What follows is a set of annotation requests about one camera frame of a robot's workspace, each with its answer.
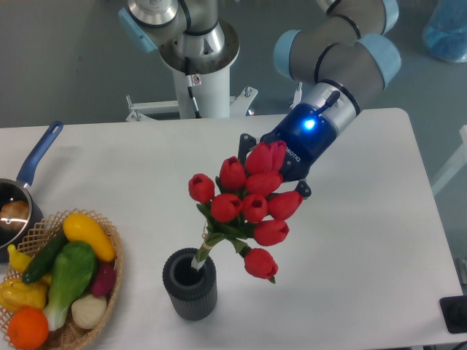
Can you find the red tulip bouquet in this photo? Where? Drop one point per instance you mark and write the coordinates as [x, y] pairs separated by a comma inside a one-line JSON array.
[[242, 205]]

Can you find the brown bread roll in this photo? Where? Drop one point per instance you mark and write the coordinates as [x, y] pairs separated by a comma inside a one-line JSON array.
[[14, 215]]

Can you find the blue handled saucepan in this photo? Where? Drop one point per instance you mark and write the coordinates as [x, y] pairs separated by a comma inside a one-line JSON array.
[[18, 189]]

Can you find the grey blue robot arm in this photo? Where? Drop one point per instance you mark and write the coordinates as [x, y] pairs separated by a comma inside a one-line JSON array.
[[348, 61]]

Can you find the green bok choy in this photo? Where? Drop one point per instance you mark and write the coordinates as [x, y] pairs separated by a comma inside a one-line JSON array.
[[72, 272]]

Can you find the black device at edge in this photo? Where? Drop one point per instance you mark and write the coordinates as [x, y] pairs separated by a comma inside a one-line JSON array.
[[454, 313]]

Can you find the dark grey ribbed vase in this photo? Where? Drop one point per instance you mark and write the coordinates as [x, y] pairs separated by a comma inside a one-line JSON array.
[[193, 293]]

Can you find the green cucumber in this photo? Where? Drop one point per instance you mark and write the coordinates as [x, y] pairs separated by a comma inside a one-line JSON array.
[[43, 261]]

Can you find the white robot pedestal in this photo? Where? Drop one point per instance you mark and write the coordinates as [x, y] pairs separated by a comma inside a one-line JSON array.
[[200, 67]]

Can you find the white frame at right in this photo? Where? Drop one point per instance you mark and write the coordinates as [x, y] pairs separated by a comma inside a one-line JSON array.
[[452, 166]]

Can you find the orange fruit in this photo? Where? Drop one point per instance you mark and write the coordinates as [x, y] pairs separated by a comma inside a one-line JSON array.
[[28, 328]]

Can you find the white garlic bulb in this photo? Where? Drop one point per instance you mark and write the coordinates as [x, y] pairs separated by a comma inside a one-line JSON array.
[[88, 311]]

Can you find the yellow squash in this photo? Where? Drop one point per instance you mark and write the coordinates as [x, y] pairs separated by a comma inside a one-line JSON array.
[[80, 227]]

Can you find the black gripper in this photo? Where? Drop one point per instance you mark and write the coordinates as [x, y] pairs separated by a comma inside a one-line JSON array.
[[306, 133]]

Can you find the woven wicker basket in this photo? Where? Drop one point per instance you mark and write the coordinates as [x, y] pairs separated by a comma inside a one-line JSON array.
[[70, 336]]

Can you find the yellow banana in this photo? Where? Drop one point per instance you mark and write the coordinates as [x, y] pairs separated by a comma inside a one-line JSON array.
[[18, 260]]

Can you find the yellow bell pepper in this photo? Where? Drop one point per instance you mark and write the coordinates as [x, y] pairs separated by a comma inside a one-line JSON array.
[[16, 295]]

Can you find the blue translucent bag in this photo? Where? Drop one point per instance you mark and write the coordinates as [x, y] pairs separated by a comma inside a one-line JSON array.
[[445, 34]]

